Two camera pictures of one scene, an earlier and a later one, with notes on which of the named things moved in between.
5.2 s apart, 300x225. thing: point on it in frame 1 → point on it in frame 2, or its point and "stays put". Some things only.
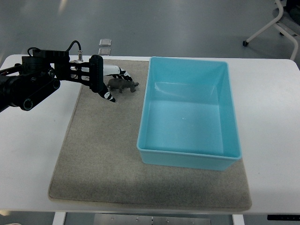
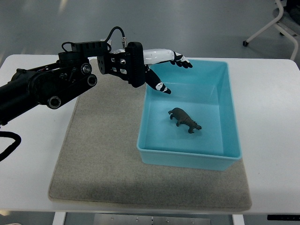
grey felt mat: [98, 160] stays put
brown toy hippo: [121, 85] → [182, 117]
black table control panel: [283, 217] stays put
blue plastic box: [188, 118] stays put
